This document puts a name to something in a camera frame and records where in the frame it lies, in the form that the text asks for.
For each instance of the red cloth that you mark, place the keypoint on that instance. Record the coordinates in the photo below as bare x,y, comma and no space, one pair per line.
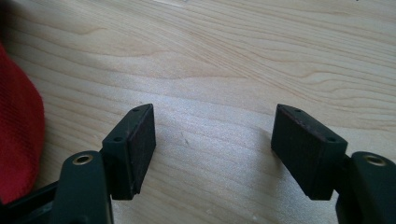
18,130

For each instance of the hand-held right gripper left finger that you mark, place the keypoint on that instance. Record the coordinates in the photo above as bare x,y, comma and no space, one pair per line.
129,155

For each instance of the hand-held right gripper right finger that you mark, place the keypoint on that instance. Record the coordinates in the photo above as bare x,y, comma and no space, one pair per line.
311,155

